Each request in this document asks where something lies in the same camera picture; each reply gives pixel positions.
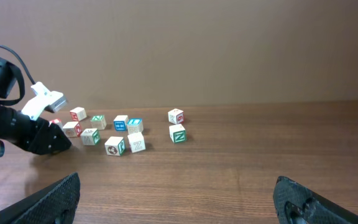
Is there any left black cable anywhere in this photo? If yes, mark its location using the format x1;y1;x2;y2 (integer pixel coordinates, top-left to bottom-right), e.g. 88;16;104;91
0;42;37;86

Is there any wooden block picture top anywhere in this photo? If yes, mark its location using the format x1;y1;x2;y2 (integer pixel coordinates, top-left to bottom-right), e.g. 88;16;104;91
62;121;82;138

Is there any green N letter block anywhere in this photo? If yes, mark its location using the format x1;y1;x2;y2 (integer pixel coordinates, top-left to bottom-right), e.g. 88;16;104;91
91;114;106;130

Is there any wooden block blue front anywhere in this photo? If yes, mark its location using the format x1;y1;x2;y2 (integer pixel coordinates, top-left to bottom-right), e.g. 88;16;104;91
113;115;129;131

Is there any red L letter block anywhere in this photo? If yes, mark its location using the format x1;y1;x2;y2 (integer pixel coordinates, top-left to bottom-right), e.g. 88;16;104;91
49;119;63;129

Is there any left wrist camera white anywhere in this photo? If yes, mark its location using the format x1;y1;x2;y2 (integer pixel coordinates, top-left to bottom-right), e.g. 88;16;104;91
21;82;68;121

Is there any wooden block Z side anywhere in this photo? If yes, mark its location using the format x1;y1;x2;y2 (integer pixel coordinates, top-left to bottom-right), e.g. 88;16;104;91
127;132;146;153

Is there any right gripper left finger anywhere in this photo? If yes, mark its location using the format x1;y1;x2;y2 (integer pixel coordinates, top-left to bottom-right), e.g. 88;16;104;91
0;172;80;224

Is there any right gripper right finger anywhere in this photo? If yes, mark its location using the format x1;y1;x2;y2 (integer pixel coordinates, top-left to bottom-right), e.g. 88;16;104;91
273;176;358;224

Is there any wooden block far right top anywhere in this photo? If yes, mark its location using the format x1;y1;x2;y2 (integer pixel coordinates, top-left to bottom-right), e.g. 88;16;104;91
168;108;184;124

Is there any blue L letter block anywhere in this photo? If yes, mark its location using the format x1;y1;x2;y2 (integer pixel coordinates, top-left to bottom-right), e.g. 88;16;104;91
127;118;144;134

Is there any wooden block green side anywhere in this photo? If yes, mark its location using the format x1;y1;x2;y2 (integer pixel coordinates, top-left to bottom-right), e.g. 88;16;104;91
169;124;186;144

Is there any wooden block picture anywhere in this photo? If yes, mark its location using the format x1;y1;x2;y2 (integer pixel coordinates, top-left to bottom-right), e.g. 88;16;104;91
80;128;101;146
62;121;82;138

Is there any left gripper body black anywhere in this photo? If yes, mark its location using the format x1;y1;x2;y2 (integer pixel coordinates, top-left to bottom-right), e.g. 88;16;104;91
0;57;71;155

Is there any wooden block soccer ball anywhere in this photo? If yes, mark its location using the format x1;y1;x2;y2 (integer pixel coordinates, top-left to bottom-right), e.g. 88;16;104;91
104;136;126;156

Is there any wooden block top left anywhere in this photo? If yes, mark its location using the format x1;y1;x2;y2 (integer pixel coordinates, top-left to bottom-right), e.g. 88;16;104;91
70;107;87;121

